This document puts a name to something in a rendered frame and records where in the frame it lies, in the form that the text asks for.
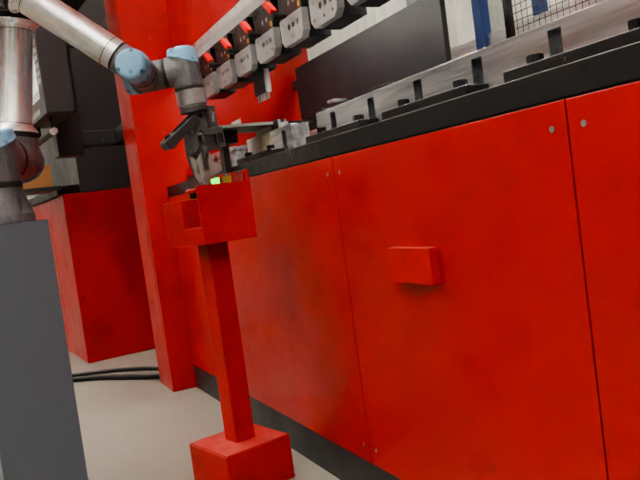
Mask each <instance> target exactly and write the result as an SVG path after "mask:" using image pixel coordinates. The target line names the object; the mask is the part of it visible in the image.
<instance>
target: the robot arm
mask: <svg viewBox="0 0 640 480"><path fill-rule="evenodd" d="M39 26H41V27H43V28H45V29H46V30H48V31H50V32H51V33H53V34H55V35H56V36H58V37H59V38H61V39H62V40H64V41H66V42H67V43H69V44H70V45H72V46H73V47H75V48H77V49H78V50H80V51H82V52H83V53H85V54H86V55H87V56H89V57H90V58H92V59H93V60H95V61H96V62H98V63H100V64H101V65H103V66H104V67H106V68H107V69H109V70H111V71H112V72H114V73H115V74H117V75H118V76H120V77H121V78H122V79H123V83H124V87H125V89H126V91H127V93H128V94H130V95H135V94H144V93H147V92H152V91H157V90H165V89H169V88H173V87H174V90H175V94H176V99H177V103H178V108H179V109H180V112H181V115H188V116H187V117H186V118H185V119H184V120H183V121H182V122H181V123H180V124H179V125H178V126H177V127H176V128H175V129H174V130H173V131H172V132H171V133H170V134H168V135H166V136H165V137H164V139H163V141H162V142H161V143H160V144H159V145H160V147H161V148H162V149H163V150H172V149H174V148H175V147H176V146H177V144H178V143H179V142H180V141H181V140H182V139H183V138H184V144H185V150H186V155H187V159H188V162H189V165H190V168H191V170H192V172H193V173H194V175H195V177H196V179H197V180H198V181H199V183H200V184H201V185H209V184H210V178H211V177H212V176H213V175H215V174H217V173H218V172H220V171H221V170H222V167H221V165H220V164H219V163H216V162H214V161H213V160H212V156H211V154H210V153H209V151H210V150H219V149H222V148H223V147H225V146H226V141H225V136H224V132H223V128H222V127H218V122H217V118H216V113H215V108H214V105H212V106H208V105H206V104H207V103H208V100H207V96H206V92H205V88H204V84H203V80H202V75H201V71H200V67H199V64H200V63H199V61H198V58H197V54H196V50H195V48H194V47H193V46H190V45H183V46H177V47H174V48H170V49H168V50H167V58H164V59H159V60H153V61H151V60H149V58H148V56H147V55H146V54H145V53H144V52H142V51H140V50H137V49H135V48H133V47H131V46H130V45H128V44H127V43H125V42H124V41H122V40H121V39H119V38H118V37H116V36H115V35H113V34H111V33H110V32H108V31H107V30H105V29H103V28H102V27H100V26H99V25H97V24H95V23H94V22H92V21H91V20H89V18H87V17H86V16H84V15H83V14H81V13H79V12H78V11H76V10H74V9H73V8H71V7H70V6H68V5H66V4H65V3H63V2H62V1H60V0H0V225H5V224H12V223H20V222H29V221H36V218H35V213H34V210H33V208H32V206H31V204H30V202H29V200H28V198H27V196H26V194H25V193H24V190H23V184H25V183H28V182H31V181H33V180H34V179H36V178H37V177H38V176H39V175H40V173H41V172H42V170H43V168H44V165H45V157H44V153H43V152H42V150H41V149H40V147H39V132H38V131H37V130H36V129H35V127H34V126H33V125H32V87H33V32H34V31H35V30H36V29H38V28H39ZM221 132H222V136H223V140H224V142H222V137H221ZM196 153H197V154H198V155H196Z"/></svg>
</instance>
